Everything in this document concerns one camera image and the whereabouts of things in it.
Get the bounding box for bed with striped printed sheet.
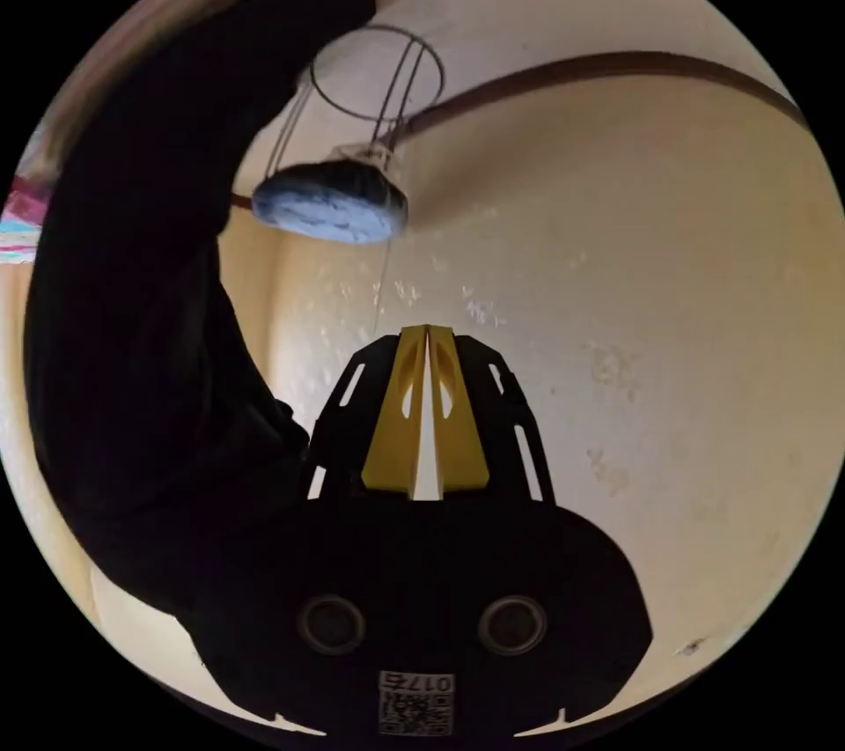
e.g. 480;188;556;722
2;166;55;268

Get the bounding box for black pants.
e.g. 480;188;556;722
23;0;378;640

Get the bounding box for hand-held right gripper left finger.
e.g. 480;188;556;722
361;324;430;501

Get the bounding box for brown wall conduit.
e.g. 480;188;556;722
229;50;812;212

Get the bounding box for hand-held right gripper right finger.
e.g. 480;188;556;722
428;324;492;498

